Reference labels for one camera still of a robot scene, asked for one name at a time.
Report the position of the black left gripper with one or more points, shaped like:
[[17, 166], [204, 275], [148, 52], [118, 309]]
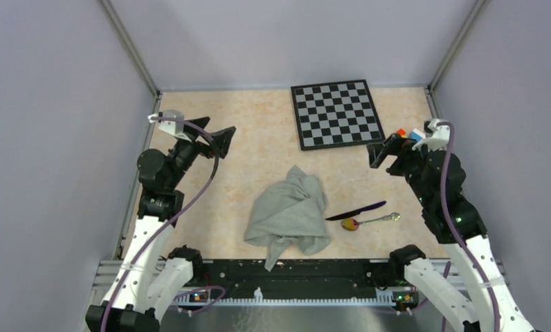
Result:
[[223, 139]]

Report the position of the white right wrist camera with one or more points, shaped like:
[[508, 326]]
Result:
[[436, 135]]

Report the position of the dark purple knife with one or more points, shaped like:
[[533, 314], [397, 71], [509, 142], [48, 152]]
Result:
[[356, 212]]

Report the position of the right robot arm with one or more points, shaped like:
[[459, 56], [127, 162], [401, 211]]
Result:
[[436, 179]]

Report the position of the grey cloth napkin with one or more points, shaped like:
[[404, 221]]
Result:
[[289, 212]]

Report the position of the blue wooden block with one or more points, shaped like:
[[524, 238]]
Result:
[[417, 135]]

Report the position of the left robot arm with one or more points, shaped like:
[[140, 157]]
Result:
[[140, 295]]

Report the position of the iridescent metal spoon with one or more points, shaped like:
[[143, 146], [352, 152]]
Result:
[[351, 224]]

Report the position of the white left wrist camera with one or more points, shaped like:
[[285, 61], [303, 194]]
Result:
[[170, 122]]

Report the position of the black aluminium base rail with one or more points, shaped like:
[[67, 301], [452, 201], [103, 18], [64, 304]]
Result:
[[291, 282]]

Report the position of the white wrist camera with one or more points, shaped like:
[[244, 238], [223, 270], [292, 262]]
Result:
[[436, 135], [170, 122]]

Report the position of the black and grey chessboard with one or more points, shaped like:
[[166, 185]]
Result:
[[335, 114]]

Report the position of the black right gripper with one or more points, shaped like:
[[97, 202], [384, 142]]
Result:
[[395, 144]]

